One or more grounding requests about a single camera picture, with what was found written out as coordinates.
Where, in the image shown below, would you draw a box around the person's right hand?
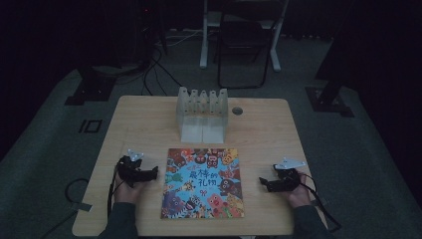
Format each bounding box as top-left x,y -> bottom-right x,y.
286,172 -> 314,209

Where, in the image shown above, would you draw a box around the black folding chair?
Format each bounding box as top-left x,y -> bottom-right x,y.
216,0 -> 273,91

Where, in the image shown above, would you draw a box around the white desk frame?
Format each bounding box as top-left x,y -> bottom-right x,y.
199,0 -> 291,73

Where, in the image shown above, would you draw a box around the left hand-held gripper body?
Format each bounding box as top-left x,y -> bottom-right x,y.
115,148 -> 147,188

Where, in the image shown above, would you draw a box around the black cables behind table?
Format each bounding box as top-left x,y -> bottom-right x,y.
141,33 -> 184,98

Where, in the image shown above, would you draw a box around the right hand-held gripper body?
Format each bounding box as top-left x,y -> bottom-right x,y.
272,156 -> 308,193

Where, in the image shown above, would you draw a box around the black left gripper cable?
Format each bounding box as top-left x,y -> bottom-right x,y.
105,163 -> 121,219

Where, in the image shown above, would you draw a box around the black stand base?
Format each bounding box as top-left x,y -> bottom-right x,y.
305,33 -> 355,119
64,65 -> 117,107

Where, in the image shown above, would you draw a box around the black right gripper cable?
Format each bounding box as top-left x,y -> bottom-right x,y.
298,171 -> 343,233

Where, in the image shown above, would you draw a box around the clear plastic book rack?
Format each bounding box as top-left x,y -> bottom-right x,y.
175,86 -> 230,144

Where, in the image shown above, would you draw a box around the black floor cable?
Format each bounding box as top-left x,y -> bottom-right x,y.
40,177 -> 91,239

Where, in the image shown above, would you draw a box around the colourful picture book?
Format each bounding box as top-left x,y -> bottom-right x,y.
160,147 -> 246,220

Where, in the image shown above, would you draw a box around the person's left hand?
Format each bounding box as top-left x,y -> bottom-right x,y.
113,178 -> 145,204

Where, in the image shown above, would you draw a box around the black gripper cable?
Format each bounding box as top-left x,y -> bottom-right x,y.
298,171 -> 343,233
105,163 -> 121,219

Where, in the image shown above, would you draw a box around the grey tape strip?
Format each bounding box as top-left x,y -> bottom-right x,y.
71,201 -> 94,213

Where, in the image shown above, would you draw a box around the white floor cable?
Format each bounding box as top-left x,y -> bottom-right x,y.
155,29 -> 204,48

